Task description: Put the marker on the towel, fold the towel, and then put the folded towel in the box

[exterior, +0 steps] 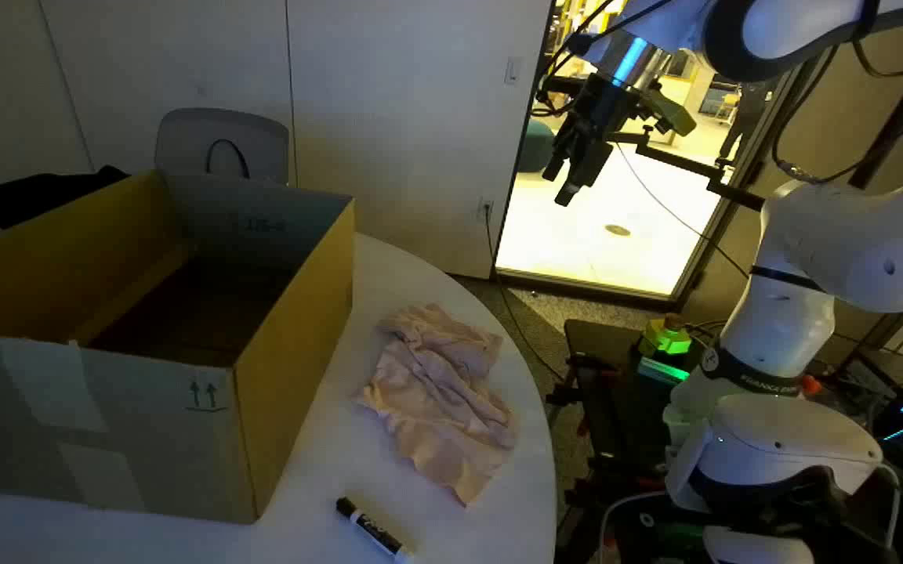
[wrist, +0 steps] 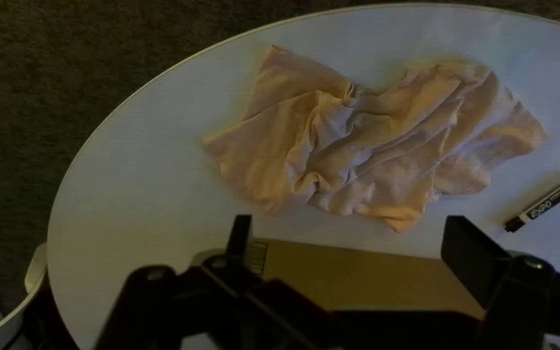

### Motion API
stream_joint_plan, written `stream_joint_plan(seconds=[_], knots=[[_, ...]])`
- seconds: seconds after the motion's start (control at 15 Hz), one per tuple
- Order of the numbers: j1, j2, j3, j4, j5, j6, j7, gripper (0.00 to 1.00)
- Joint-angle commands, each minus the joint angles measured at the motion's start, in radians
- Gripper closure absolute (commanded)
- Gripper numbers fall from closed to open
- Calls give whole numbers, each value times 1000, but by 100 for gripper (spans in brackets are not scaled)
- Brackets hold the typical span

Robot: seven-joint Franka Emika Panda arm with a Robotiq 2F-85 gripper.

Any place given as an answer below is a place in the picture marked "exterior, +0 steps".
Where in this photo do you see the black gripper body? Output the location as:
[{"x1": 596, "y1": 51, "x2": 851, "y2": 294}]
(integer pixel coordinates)
[{"x1": 561, "y1": 71, "x2": 664, "y2": 164}]

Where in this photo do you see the pale pink towel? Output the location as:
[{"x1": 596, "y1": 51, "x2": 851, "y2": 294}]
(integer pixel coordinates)
[{"x1": 354, "y1": 302, "x2": 521, "y2": 510}]

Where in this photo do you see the black Expo marker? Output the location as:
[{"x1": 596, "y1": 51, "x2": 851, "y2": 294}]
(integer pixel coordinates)
[{"x1": 331, "y1": 496, "x2": 413, "y2": 564}]

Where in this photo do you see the large open cardboard box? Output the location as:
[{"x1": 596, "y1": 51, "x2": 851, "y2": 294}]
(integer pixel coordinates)
[{"x1": 0, "y1": 169, "x2": 356, "y2": 528}]

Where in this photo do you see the green lit device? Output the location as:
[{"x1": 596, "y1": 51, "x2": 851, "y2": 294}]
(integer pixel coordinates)
[{"x1": 633, "y1": 317, "x2": 699, "y2": 384}]

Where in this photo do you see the black jacket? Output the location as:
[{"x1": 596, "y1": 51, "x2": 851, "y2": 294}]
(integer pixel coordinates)
[{"x1": 0, "y1": 164, "x2": 130, "y2": 231}]

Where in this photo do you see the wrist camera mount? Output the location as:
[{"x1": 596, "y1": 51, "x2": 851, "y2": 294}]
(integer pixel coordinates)
[{"x1": 633, "y1": 85, "x2": 703, "y2": 140}]

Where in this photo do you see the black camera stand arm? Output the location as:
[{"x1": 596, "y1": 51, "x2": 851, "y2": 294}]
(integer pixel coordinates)
[{"x1": 617, "y1": 126, "x2": 768, "y2": 214}]

